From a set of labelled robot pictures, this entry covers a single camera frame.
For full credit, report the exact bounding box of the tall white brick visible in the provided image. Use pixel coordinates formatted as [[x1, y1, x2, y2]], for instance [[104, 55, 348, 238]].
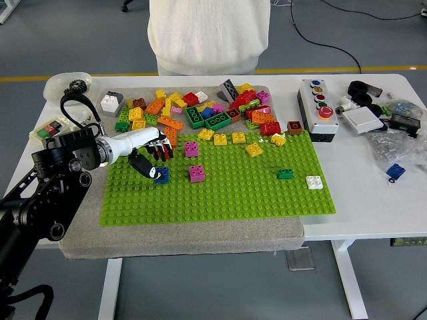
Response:
[[100, 95, 118, 113]]

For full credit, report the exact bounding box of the grey long brick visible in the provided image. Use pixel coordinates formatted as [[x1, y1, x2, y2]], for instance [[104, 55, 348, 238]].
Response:
[[216, 79, 240, 103]]

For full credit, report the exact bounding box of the grey-brown mat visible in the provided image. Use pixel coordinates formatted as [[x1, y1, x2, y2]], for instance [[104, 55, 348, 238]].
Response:
[[59, 85, 306, 260]]

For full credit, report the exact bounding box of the white plastic bowl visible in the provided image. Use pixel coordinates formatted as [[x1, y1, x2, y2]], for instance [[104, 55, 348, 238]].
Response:
[[43, 71, 93, 104]]

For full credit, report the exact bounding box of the red building brick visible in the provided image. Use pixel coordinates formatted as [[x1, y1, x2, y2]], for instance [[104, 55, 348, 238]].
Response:
[[155, 145, 174, 161], [245, 105, 272, 119], [260, 121, 282, 137], [233, 90, 260, 106]]

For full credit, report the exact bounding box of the black floor cable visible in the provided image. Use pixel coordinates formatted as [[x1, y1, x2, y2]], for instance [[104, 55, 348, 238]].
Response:
[[289, 0, 363, 75], [323, 0, 427, 21]]

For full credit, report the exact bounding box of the orange building brick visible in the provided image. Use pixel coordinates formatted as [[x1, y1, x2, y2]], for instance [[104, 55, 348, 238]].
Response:
[[163, 126, 179, 147], [252, 110, 277, 125], [145, 99, 166, 115]]

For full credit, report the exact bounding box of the white table leg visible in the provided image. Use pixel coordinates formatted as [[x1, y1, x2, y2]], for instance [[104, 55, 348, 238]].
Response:
[[331, 239, 370, 320], [97, 257, 123, 320]]

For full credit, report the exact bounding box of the white push-button control box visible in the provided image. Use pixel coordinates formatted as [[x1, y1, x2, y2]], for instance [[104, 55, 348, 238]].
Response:
[[296, 79, 340, 143]]

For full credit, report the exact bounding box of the clear bag with blue parts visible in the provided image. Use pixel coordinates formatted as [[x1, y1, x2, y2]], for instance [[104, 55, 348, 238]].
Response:
[[383, 98, 427, 121]]

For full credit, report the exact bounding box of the white pipe fitting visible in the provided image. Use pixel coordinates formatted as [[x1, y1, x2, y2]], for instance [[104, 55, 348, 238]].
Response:
[[71, 111, 93, 129], [335, 95, 360, 116]]

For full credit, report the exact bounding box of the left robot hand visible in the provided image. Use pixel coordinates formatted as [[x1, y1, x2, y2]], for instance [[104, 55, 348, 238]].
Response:
[[109, 126, 175, 183]]

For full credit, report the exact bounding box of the long orange brick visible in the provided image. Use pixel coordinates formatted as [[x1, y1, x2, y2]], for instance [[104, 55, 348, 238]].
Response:
[[157, 115, 185, 130]]

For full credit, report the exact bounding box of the table height controller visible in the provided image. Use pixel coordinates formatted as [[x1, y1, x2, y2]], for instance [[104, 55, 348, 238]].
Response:
[[390, 236, 427, 247]]

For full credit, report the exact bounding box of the white red-green switch box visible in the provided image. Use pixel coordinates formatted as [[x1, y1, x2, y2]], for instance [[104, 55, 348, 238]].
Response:
[[29, 116, 73, 145]]

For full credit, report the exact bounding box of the black power adapter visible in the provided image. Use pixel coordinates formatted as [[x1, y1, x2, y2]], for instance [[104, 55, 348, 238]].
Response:
[[388, 113, 422, 134]]

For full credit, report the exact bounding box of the clear bag of screws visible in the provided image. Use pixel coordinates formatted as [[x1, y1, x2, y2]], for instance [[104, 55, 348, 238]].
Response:
[[365, 128, 427, 173]]

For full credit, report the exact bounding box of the person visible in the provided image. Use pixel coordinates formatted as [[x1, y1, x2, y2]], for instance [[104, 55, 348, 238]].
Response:
[[147, 0, 272, 77]]

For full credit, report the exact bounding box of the green studded baseplate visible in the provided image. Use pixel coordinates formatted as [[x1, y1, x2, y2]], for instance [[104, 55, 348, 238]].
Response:
[[99, 130, 337, 227]]

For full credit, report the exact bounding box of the white furniture frame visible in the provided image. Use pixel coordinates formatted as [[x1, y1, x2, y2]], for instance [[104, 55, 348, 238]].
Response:
[[0, 0, 16, 25]]

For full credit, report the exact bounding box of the upturned dark green brick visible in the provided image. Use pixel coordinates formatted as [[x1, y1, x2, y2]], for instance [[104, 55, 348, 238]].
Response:
[[185, 105, 205, 129], [204, 111, 233, 131]]

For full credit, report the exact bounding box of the white wall switch plate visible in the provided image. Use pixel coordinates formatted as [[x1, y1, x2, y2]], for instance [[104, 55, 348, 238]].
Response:
[[342, 105, 385, 135]]

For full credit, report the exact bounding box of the grey building brick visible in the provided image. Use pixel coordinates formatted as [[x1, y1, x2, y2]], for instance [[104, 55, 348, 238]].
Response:
[[101, 89, 125, 117]]

